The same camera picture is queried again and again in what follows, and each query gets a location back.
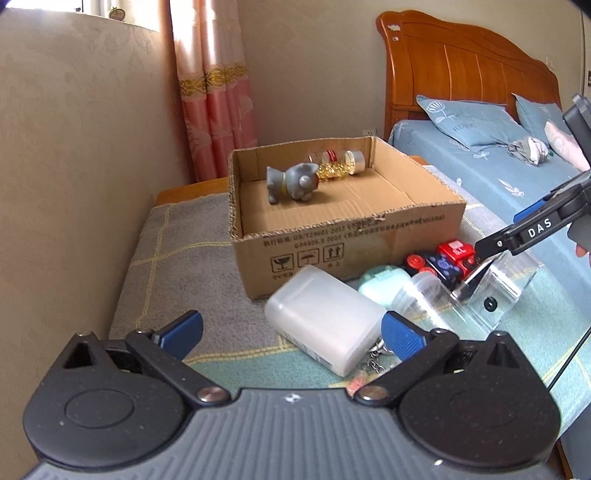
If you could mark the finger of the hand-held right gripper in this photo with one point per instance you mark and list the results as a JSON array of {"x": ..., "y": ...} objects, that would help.
[
  {"x": 535, "y": 208},
  {"x": 531, "y": 233}
]

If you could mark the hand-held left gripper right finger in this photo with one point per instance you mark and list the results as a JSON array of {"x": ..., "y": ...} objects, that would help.
[{"x": 404, "y": 336}]

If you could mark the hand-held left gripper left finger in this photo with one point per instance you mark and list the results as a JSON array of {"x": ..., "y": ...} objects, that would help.
[{"x": 182, "y": 331}]

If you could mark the clear plastic jar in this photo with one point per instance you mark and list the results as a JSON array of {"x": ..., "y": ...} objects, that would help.
[{"x": 418, "y": 295}]

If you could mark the mint green case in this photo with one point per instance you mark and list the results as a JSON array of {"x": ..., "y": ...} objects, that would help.
[{"x": 381, "y": 284}]

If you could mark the clear plastic box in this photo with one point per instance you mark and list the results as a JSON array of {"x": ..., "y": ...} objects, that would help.
[{"x": 508, "y": 286}]

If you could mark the pink beaded charm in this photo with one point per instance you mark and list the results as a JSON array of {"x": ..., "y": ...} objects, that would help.
[{"x": 358, "y": 386}]

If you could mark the white translucent plastic container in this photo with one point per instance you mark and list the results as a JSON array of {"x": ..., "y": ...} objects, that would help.
[{"x": 323, "y": 314}]

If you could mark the red and black toy train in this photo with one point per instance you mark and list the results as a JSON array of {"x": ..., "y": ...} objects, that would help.
[{"x": 450, "y": 261}]

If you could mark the brown cardboard box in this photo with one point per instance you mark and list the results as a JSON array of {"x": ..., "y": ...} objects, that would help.
[{"x": 332, "y": 230}]

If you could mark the clear bottle of gold capsules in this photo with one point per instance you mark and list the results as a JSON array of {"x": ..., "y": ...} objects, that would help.
[{"x": 339, "y": 165}]

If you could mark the grey toy figure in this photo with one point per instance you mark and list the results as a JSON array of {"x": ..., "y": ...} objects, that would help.
[{"x": 295, "y": 182}]

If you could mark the person's right hand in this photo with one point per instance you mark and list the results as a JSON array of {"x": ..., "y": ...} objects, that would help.
[{"x": 581, "y": 251}]

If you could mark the crumpled grey white cloth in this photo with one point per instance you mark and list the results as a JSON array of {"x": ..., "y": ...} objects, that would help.
[{"x": 528, "y": 150}]

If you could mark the pink pillow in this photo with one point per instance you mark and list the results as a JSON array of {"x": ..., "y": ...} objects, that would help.
[{"x": 565, "y": 143}]

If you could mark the grey plaid blanket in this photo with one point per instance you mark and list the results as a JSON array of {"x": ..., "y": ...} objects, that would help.
[{"x": 194, "y": 258}]

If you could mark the blue bed sheet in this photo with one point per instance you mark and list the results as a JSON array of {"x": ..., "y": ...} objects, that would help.
[{"x": 466, "y": 177}]

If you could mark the small blue pillow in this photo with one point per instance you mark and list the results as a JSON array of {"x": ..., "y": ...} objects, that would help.
[{"x": 538, "y": 113}]

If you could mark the large blue flower-print pillow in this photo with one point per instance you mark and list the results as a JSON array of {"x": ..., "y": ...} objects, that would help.
[{"x": 471, "y": 122}]

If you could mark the wooden bed headboard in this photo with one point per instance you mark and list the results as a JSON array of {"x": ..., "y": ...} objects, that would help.
[{"x": 461, "y": 64}]

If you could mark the pink curtain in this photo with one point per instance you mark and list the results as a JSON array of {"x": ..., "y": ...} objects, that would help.
[{"x": 207, "y": 92}]

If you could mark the round gold ornament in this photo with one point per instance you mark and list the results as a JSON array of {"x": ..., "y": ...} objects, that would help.
[{"x": 117, "y": 14}]

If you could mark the window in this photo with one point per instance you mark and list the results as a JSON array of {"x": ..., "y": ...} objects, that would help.
[{"x": 138, "y": 9}]

